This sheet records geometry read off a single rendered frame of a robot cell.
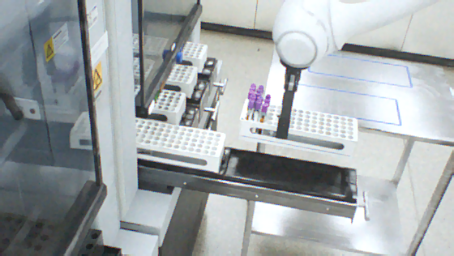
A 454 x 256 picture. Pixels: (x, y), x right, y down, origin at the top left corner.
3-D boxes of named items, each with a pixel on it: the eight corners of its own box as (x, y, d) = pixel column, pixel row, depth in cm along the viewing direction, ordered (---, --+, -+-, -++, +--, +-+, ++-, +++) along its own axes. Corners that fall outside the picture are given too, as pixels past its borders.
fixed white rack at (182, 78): (95, 85, 155) (93, 68, 151) (107, 69, 163) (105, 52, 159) (190, 101, 153) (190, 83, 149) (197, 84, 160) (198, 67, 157)
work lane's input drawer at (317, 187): (90, 178, 133) (87, 151, 127) (109, 146, 144) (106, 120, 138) (369, 228, 126) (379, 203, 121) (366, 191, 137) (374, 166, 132)
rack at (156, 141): (104, 155, 130) (102, 137, 126) (117, 133, 138) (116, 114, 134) (217, 176, 127) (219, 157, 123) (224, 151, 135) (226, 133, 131)
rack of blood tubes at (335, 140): (237, 138, 131) (239, 120, 127) (243, 117, 139) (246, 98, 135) (352, 160, 128) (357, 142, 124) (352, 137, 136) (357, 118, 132)
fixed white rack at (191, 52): (113, 61, 167) (111, 44, 163) (122, 48, 175) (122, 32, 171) (200, 75, 165) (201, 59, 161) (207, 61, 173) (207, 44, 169)
